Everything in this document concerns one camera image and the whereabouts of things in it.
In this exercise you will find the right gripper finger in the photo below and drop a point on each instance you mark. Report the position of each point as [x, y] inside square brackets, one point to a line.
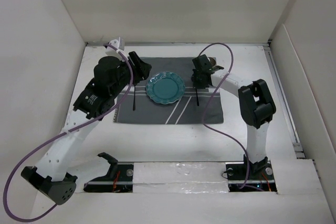
[196, 81]
[205, 83]

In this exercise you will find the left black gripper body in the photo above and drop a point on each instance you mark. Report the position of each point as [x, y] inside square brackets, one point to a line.
[126, 77]

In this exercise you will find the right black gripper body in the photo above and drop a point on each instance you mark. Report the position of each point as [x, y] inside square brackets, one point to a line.
[197, 73]

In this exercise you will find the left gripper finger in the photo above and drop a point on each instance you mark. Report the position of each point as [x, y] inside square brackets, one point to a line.
[141, 70]
[137, 77]

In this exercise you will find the black fork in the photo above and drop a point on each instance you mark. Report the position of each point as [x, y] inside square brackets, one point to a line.
[197, 98]

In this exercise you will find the black spoon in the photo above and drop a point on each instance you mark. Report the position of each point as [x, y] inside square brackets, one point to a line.
[134, 99]

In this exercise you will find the teal scalloped plate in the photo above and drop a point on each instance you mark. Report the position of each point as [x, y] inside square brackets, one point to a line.
[165, 88]

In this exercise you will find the grey striped cloth placemat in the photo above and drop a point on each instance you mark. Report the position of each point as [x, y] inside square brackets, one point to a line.
[184, 111]

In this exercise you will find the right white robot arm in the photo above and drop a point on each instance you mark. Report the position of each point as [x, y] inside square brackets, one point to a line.
[256, 105]

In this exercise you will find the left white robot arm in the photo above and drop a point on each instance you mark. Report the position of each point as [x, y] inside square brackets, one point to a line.
[52, 174]

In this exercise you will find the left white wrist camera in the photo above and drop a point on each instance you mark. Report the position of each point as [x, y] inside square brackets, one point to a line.
[117, 43]

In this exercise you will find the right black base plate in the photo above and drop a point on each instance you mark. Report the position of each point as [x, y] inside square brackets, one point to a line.
[260, 181]

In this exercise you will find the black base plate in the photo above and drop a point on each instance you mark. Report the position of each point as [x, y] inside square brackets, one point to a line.
[260, 181]
[120, 182]

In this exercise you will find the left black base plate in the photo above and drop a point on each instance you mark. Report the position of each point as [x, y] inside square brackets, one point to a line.
[120, 182]

